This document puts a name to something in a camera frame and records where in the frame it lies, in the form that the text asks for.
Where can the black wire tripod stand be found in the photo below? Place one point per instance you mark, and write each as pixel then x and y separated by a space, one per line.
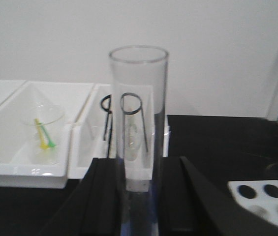
pixel 105 105

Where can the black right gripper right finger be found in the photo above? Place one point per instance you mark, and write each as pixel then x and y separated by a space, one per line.
pixel 195 201

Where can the right white storage bin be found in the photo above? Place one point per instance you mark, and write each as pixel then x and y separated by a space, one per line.
pixel 87 142

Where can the yellow green plastic droppers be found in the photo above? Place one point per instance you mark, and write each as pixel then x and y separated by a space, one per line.
pixel 44 137

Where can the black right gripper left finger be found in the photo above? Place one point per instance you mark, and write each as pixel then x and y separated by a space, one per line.
pixel 92 209

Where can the clear glass test tube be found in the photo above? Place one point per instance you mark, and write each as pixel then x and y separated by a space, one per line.
pixel 139 76

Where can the middle white storage bin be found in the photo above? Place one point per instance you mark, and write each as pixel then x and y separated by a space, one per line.
pixel 16 169

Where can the glass beaker in middle bin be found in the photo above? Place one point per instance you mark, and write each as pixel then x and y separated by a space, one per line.
pixel 52 117

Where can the white test tube rack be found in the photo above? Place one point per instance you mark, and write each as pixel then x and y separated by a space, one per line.
pixel 260 197

